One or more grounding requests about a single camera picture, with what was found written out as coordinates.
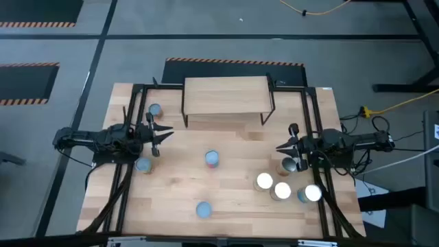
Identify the yellow power plug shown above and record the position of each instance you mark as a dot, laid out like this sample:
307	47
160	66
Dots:
366	111

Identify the long black hazard-striped floor mat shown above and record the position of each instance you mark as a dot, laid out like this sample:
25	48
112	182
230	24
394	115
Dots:
233	73

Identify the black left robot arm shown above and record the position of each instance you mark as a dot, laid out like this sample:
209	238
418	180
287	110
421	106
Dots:
85	137

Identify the green blue label can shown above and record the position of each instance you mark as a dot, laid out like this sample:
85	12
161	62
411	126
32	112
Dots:
212	158

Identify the brown label can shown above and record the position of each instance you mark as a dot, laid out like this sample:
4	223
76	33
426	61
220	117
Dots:
282	190

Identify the red yellow label can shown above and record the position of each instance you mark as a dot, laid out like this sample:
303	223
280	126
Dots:
287	166

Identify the black metal stand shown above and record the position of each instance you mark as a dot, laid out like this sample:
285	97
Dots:
394	88

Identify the grey furniture leg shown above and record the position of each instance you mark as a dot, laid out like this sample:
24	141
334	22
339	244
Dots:
12	159

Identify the dark grey box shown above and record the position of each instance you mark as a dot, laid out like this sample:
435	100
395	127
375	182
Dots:
411	226

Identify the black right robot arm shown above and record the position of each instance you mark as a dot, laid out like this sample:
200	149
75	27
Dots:
360	139

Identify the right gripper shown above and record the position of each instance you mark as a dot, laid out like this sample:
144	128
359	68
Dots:
303	147

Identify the black rig bar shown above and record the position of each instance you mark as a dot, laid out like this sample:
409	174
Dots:
219	243

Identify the tall tomato label can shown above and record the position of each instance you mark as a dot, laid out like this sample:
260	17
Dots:
204	209

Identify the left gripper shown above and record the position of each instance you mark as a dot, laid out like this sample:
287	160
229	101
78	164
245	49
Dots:
145	135

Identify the white sheet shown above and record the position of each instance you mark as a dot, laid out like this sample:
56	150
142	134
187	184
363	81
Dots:
372	209

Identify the green red label can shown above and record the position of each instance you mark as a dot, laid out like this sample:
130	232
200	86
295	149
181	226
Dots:
143	164

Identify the short orange label can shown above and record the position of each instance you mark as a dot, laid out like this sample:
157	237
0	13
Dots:
155	109

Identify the silver metal bracket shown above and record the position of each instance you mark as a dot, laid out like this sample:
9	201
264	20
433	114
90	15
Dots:
127	241
317	243

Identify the dark grey cabinet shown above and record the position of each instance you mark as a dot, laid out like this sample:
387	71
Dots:
432	161

